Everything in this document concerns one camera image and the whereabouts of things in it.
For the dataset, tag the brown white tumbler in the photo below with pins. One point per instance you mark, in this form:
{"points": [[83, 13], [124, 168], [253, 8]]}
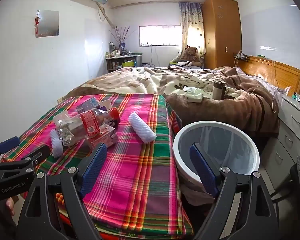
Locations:
{"points": [[218, 90]]}

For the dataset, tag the black rack with chargers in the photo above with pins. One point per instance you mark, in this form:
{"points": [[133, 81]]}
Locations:
{"points": [[241, 57]]}

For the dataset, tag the air conditioner pipe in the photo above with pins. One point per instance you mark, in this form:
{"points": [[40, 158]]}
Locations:
{"points": [[107, 15]]}

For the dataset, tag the clear plastic bottle red cap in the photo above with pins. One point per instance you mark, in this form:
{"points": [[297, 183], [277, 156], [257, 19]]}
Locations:
{"points": [[90, 122]]}

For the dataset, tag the bed with brown blanket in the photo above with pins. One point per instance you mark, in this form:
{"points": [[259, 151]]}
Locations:
{"points": [[215, 110]]}

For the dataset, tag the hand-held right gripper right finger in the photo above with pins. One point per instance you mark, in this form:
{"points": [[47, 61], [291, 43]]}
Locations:
{"points": [[202, 165]]}

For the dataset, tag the white tissue box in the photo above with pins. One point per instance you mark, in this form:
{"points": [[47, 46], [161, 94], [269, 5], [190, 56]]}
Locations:
{"points": [[193, 96]]}

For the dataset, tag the lilac bed sheet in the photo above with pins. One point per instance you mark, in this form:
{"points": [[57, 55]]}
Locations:
{"points": [[272, 87]]}

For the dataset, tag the window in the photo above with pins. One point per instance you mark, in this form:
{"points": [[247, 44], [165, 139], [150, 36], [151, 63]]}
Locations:
{"points": [[160, 35]]}

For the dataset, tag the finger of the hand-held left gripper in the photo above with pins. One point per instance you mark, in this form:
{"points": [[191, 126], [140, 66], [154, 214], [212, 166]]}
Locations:
{"points": [[8, 143], [41, 152]]}

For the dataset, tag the cluttered shelf desk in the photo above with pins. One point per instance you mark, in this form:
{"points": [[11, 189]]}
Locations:
{"points": [[122, 62]]}

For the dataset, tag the yellow green box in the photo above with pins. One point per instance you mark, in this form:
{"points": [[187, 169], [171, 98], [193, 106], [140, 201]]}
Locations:
{"points": [[175, 61]]}

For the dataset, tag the black chair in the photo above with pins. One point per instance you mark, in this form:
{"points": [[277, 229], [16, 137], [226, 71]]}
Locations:
{"points": [[293, 180]]}

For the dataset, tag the clear plastic bin liner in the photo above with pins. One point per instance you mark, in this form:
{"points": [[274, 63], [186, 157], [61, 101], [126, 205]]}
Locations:
{"points": [[227, 140]]}

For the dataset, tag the red drink carton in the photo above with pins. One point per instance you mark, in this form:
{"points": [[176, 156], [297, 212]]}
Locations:
{"points": [[107, 137]]}

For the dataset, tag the patterned curtain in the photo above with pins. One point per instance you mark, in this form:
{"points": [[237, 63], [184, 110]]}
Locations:
{"points": [[190, 17]]}

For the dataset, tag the grey drawer dresser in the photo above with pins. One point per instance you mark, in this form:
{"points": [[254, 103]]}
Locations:
{"points": [[290, 130]]}

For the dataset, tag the folded plaid cloth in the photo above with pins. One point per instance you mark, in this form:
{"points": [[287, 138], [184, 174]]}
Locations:
{"points": [[140, 170]]}

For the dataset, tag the wooden headboard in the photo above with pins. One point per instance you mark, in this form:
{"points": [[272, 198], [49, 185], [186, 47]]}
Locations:
{"points": [[277, 72]]}

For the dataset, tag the white foam fruit net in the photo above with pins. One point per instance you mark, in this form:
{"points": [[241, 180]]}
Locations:
{"points": [[142, 127], [56, 143]]}

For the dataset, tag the red hanging ornament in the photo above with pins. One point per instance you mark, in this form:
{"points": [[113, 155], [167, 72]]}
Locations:
{"points": [[36, 21]]}

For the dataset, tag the small picture frame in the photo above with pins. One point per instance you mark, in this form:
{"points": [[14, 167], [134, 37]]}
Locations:
{"points": [[122, 46]]}

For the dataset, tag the silver wall sheet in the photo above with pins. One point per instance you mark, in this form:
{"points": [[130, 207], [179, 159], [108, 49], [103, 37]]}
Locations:
{"points": [[48, 23]]}

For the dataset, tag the person's left hand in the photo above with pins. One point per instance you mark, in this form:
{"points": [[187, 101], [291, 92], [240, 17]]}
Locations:
{"points": [[10, 206]]}

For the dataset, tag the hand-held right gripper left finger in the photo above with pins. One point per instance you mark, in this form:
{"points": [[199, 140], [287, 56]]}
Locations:
{"points": [[93, 165]]}

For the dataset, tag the brown teddy bear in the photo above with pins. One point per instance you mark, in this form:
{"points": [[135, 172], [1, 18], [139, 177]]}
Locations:
{"points": [[190, 53]]}

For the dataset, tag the dried branches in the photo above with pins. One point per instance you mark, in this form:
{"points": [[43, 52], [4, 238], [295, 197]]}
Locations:
{"points": [[121, 35]]}

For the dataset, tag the purple milk carton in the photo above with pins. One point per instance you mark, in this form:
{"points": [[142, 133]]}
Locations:
{"points": [[88, 104]]}

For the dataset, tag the white round bin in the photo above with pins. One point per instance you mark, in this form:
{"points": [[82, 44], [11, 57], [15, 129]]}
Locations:
{"points": [[176, 150]]}

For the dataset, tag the wooden wardrobe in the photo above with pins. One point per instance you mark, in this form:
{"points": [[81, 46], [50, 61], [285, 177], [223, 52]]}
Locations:
{"points": [[220, 30]]}

